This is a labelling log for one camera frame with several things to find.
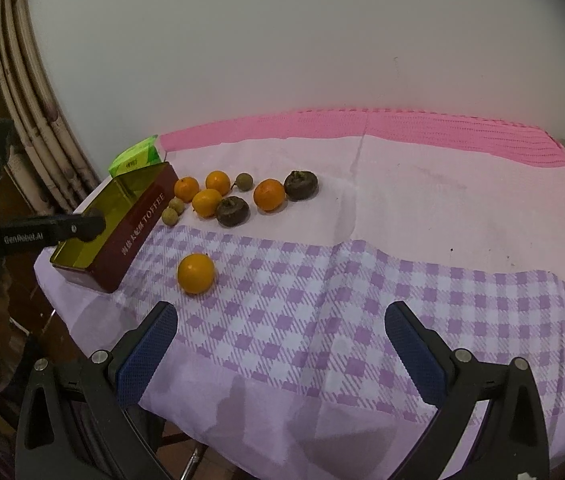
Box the green tissue pack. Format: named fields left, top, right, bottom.
left=108, top=136, right=164, bottom=178

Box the orange tangerine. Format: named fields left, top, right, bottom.
left=253, top=179, right=286, bottom=212
left=176, top=254, right=215, bottom=295
left=205, top=170, right=232, bottom=196
left=174, top=177, right=200, bottom=204
left=191, top=188, right=223, bottom=219

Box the small brown longan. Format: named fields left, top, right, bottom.
left=161, top=207, right=179, bottom=226
left=234, top=172, right=254, bottom=192
left=168, top=197, right=185, bottom=216

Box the dark brown mangosteen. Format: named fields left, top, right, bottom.
left=284, top=170, right=319, bottom=202
left=215, top=196, right=250, bottom=228

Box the pink purple checked tablecloth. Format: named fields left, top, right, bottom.
left=35, top=110, right=565, bottom=479

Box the gold and red toffee tin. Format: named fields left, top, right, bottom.
left=50, top=162, right=177, bottom=294

